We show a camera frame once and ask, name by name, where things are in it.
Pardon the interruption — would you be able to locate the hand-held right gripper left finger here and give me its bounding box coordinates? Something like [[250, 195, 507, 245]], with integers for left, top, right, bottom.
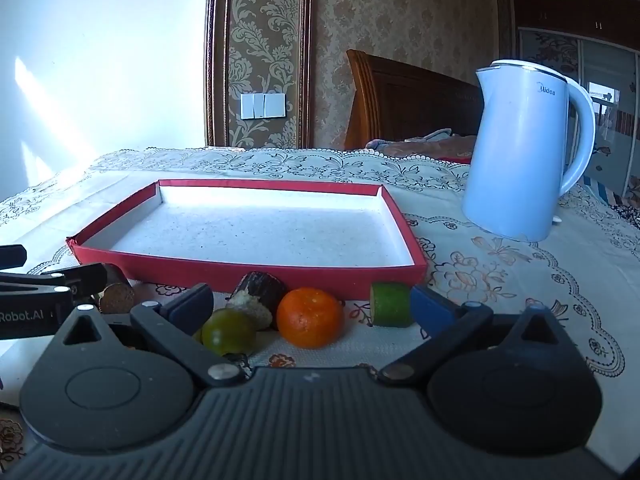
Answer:
[[60, 282, 246, 388]]

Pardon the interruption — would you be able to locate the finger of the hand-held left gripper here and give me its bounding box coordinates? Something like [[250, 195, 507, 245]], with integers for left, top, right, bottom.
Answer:
[[0, 244, 27, 270], [0, 262, 126, 306]]

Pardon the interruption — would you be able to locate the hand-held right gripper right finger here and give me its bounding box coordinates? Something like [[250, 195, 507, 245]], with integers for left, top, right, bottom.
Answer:
[[377, 284, 569, 388]]

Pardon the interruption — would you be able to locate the green cucumber piece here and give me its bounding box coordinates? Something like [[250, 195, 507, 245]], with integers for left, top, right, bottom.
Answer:
[[370, 281, 413, 328]]

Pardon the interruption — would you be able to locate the brown longan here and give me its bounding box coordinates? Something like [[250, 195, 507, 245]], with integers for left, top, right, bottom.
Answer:
[[98, 282, 136, 315]]

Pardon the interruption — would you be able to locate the red cardboard tray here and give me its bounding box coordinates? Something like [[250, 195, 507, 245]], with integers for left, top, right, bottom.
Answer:
[[66, 178, 429, 302]]

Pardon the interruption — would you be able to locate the orange mandarin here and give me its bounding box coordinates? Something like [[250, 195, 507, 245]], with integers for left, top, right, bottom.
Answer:
[[276, 287, 345, 350]]

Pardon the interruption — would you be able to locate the pink brown blanket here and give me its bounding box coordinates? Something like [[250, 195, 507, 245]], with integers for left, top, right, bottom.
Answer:
[[365, 132, 476, 165]]

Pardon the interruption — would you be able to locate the grey cloth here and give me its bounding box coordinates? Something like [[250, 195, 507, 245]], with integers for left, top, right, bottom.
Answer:
[[405, 129, 453, 142]]

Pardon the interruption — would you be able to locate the white electric kettle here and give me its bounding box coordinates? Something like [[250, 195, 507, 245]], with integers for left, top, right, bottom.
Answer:
[[461, 59, 597, 242]]

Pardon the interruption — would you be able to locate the wooden bed headboard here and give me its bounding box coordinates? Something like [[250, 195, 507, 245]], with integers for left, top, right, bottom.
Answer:
[[344, 49, 483, 152]]

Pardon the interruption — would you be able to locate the wardrobe with sliding doors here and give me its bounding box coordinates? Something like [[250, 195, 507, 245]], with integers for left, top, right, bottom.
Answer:
[[512, 0, 640, 201]]

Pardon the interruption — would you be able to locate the white wall light switch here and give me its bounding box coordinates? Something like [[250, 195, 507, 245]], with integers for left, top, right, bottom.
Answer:
[[241, 92, 287, 120]]

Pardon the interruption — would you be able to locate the framed floral wall panel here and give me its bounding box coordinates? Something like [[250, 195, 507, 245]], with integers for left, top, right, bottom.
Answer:
[[205, 0, 313, 150]]

